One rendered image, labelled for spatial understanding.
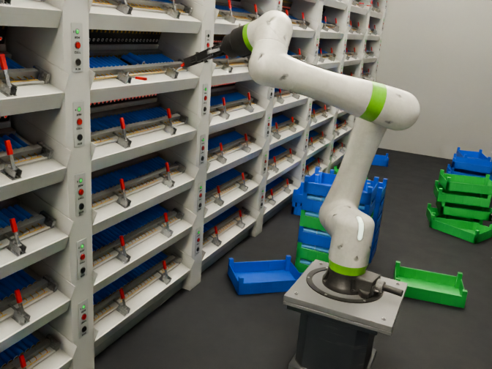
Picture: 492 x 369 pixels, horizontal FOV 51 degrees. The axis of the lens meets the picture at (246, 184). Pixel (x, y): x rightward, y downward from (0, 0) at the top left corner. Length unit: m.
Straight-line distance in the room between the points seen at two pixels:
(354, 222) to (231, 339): 0.66
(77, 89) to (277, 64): 0.54
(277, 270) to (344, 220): 0.89
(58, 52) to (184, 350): 1.07
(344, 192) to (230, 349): 0.69
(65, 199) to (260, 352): 0.88
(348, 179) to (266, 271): 0.84
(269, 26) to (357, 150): 0.52
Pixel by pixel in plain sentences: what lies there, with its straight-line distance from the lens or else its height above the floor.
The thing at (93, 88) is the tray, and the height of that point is 0.90.
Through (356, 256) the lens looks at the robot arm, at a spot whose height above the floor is 0.43.
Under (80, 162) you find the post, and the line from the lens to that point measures 1.49.
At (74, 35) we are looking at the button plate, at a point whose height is 1.04.
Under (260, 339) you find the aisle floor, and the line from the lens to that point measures 1.98.
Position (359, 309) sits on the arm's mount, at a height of 0.31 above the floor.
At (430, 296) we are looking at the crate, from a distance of 2.44.
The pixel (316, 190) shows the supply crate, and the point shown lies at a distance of 2.31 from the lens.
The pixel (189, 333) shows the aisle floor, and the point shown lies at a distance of 1.99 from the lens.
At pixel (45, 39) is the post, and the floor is 1.03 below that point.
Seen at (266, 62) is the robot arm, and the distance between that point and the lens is 1.46.
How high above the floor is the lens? 1.10
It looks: 17 degrees down
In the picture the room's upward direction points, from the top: 4 degrees clockwise
